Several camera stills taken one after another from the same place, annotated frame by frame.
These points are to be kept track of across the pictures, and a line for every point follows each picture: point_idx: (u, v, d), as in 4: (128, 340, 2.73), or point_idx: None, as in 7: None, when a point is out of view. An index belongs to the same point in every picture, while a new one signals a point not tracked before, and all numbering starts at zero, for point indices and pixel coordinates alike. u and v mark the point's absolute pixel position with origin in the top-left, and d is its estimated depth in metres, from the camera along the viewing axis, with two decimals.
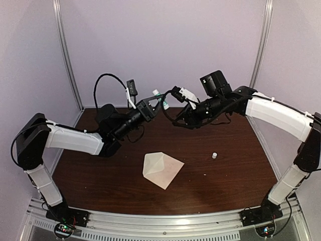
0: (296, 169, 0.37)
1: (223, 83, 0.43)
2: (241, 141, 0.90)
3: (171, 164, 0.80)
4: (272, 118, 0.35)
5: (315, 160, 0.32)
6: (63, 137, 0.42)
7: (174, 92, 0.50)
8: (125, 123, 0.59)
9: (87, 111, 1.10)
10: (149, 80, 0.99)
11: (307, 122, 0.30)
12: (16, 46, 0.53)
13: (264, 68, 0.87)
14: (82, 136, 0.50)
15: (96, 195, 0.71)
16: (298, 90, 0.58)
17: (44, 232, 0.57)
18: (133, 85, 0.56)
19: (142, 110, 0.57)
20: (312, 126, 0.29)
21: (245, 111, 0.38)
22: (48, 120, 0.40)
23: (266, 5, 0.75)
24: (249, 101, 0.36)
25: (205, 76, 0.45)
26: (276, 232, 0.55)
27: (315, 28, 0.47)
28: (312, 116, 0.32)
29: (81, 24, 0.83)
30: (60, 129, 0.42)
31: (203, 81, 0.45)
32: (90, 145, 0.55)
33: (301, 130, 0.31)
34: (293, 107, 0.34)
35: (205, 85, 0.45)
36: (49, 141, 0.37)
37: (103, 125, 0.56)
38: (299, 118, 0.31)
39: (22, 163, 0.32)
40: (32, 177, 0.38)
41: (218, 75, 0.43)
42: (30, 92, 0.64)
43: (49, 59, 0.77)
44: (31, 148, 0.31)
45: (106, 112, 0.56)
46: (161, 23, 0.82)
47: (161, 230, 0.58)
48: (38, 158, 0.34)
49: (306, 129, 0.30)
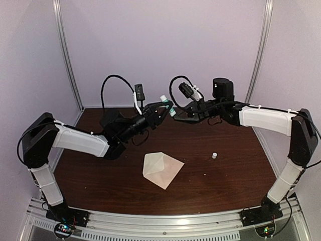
0: (291, 165, 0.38)
1: (229, 92, 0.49)
2: (241, 140, 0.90)
3: (171, 164, 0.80)
4: (261, 123, 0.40)
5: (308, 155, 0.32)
6: (70, 138, 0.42)
7: (183, 86, 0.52)
8: (129, 127, 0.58)
9: (87, 111, 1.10)
10: (149, 80, 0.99)
11: (289, 116, 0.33)
12: (16, 45, 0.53)
13: (264, 68, 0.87)
14: (88, 137, 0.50)
15: (96, 195, 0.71)
16: (298, 90, 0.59)
17: (44, 232, 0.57)
18: (140, 90, 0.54)
19: (147, 116, 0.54)
20: (292, 118, 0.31)
21: (239, 123, 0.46)
22: (56, 120, 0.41)
23: (266, 5, 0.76)
24: (239, 110, 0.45)
25: (218, 82, 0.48)
26: (276, 232, 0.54)
27: (315, 29, 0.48)
28: (296, 111, 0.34)
29: (81, 24, 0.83)
30: (68, 129, 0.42)
31: (214, 85, 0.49)
32: (96, 147, 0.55)
33: (285, 125, 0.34)
34: (278, 109, 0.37)
35: (215, 89, 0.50)
36: (56, 141, 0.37)
37: (108, 128, 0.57)
38: (280, 115, 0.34)
39: (28, 162, 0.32)
40: (35, 176, 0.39)
41: (229, 85, 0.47)
42: (30, 92, 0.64)
43: (48, 58, 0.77)
44: (39, 147, 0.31)
45: (112, 116, 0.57)
46: (161, 23, 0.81)
47: (161, 230, 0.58)
48: (44, 157, 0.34)
49: (288, 122, 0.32)
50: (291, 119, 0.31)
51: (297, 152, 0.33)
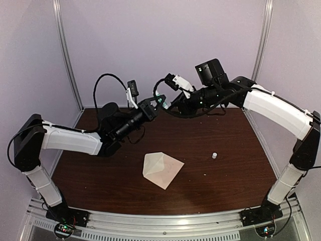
0: (294, 169, 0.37)
1: (220, 72, 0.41)
2: (241, 140, 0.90)
3: (171, 164, 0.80)
4: (271, 114, 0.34)
5: (311, 158, 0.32)
6: (59, 138, 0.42)
7: (167, 79, 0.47)
8: (127, 123, 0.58)
9: (87, 111, 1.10)
10: (149, 80, 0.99)
11: (307, 120, 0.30)
12: (16, 45, 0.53)
13: (264, 68, 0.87)
14: (79, 136, 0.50)
15: (96, 195, 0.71)
16: (298, 90, 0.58)
17: (44, 232, 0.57)
18: (134, 86, 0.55)
19: (144, 110, 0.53)
20: (312, 125, 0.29)
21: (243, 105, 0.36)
22: (44, 121, 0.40)
23: (266, 5, 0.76)
24: (248, 94, 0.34)
25: (202, 64, 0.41)
26: (276, 232, 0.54)
27: (315, 28, 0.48)
28: (312, 114, 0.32)
29: (80, 24, 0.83)
30: (57, 129, 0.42)
31: (198, 69, 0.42)
32: (88, 145, 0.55)
33: (300, 128, 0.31)
34: (293, 104, 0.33)
35: (201, 74, 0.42)
36: (45, 142, 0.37)
37: (105, 122, 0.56)
38: (300, 117, 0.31)
39: (19, 165, 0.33)
40: (31, 177, 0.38)
41: (215, 63, 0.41)
42: (30, 92, 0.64)
43: (48, 58, 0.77)
44: (27, 150, 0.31)
45: (109, 111, 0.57)
46: (161, 23, 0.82)
47: (161, 230, 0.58)
48: (35, 160, 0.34)
49: (306, 128, 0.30)
50: (312, 127, 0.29)
51: (303, 156, 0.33)
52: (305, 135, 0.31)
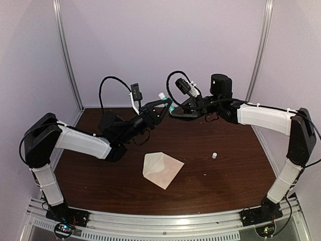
0: (290, 164, 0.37)
1: (227, 91, 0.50)
2: (241, 140, 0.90)
3: (171, 164, 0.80)
4: (261, 121, 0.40)
5: (304, 151, 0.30)
6: (73, 139, 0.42)
7: (181, 81, 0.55)
8: (129, 129, 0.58)
9: (87, 111, 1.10)
10: (149, 79, 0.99)
11: (288, 115, 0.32)
12: (16, 45, 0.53)
13: (264, 68, 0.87)
14: (91, 139, 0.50)
15: (96, 195, 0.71)
16: (298, 90, 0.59)
17: (44, 232, 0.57)
18: (137, 90, 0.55)
19: (144, 117, 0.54)
20: (292, 118, 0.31)
21: (237, 121, 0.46)
22: (59, 121, 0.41)
23: (266, 5, 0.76)
24: (238, 110, 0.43)
25: (217, 79, 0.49)
26: (276, 232, 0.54)
27: (314, 28, 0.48)
28: (295, 111, 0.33)
29: (80, 23, 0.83)
30: (71, 130, 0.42)
31: (213, 82, 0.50)
32: (99, 148, 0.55)
33: (285, 125, 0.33)
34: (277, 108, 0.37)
35: (214, 86, 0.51)
36: (59, 141, 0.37)
37: (106, 132, 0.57)
38: (280, 115, 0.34)
39: (30, 162, 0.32)
40: (36, 176, 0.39)
41: (227, 83, 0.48)
42: (30, 92, 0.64)
43: (48, 58, 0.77)
44: (41, 148, 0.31)
45: (109, 120, 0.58)
46: (161, 22, 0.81)
47: (161, 230, 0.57)
48: (46, 157, 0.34)
49: (288, 122, 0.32)
50: (291, 120, 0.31)
51: (296, 149, 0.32)
52: (290, 129, 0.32)
